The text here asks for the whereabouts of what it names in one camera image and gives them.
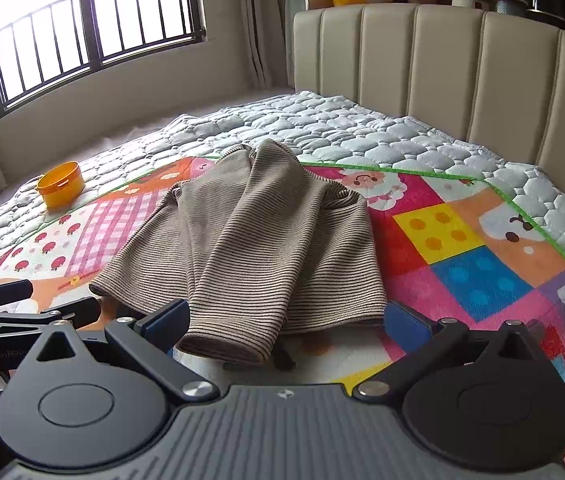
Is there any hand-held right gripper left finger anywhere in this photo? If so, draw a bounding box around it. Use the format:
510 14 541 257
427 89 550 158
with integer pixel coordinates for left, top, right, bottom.
22 300 219 407

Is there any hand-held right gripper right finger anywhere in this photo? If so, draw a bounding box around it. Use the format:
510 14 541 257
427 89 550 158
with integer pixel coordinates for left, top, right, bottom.
354 302 551 403

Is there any brown striped knit garment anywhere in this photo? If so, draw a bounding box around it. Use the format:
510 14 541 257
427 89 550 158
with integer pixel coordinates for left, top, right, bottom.
89 139 388 366

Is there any colourful cartoon printed mat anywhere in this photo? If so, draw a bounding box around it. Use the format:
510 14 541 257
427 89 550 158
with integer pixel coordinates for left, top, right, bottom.
0 152 565 480

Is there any orange round plastic container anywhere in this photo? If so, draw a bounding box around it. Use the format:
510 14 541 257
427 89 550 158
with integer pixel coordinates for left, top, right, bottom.
36 161 86 210

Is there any beige padded headboard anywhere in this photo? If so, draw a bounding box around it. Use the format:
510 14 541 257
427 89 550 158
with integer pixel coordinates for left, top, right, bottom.
293 4 565 221

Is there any window with black bars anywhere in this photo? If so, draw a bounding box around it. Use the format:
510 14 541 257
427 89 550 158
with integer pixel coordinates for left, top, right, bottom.
0 0 208 118

